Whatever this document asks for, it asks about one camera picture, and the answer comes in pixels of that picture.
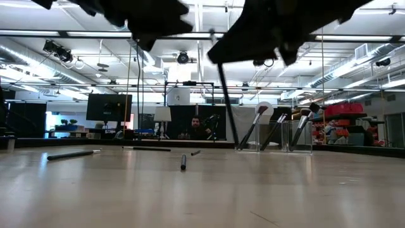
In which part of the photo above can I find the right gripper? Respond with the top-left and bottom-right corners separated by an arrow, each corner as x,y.
206,0 -> 375,67

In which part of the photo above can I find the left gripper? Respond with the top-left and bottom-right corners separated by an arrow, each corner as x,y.
31,0 -> 194,52

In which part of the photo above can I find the long black makeup brush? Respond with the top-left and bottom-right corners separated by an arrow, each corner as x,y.
216,62 -> 240,149

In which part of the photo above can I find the brown-bristle fan makeup brush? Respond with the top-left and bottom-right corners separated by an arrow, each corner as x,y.
237,104 -> 270,151

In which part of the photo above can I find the large powder brush silver ferrule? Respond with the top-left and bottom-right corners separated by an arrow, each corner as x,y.
289,108 -> 313,152

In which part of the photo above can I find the clear acrylic brush organizer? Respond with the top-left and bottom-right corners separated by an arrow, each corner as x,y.
234,119 -> 314,155

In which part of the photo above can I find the white hanging sheet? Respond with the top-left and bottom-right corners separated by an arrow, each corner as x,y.
225,103 -> 258,144

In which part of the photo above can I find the black partition panel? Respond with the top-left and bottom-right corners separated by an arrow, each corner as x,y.
166,104 -> 227,141

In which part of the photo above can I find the white sign box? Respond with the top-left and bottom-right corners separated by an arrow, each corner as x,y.
166,87 -> 192,106

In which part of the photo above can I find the black tripod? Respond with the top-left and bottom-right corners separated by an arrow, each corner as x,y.
204,113 -> 221,141

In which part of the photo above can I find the white table lamp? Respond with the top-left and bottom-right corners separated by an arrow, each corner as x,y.
153,106 -> 173,140

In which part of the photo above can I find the person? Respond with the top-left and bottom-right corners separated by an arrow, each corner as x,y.
186,115 -> 211,141

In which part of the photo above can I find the black TV monitor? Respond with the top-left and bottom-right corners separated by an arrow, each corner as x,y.
85,92 -> 134,123

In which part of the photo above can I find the large red bin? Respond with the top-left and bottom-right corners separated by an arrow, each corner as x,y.
325,102 -> 365,117

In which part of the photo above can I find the shelf with orange bins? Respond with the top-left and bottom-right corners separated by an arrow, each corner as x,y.
311,113 -> 386,147

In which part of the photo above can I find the blue planter box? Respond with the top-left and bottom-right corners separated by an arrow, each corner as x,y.
54,118 -> 85,132

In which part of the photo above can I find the black cabinet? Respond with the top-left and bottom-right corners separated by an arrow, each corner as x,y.
9,101 -> 48,139

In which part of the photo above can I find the black overhead camera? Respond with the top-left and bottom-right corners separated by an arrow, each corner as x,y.
252,58 -> 275,68

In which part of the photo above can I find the black rack frame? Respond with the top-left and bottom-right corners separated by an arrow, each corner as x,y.
163,80 -> 216,107

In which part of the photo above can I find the black hanging cable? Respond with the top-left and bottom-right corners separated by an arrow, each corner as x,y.
140,50 -> 146,141
136,39 -> 141,141

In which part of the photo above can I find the black ceiling camera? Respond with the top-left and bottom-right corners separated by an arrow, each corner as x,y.
42,40 -> 74,63
375,57 -> 392,68

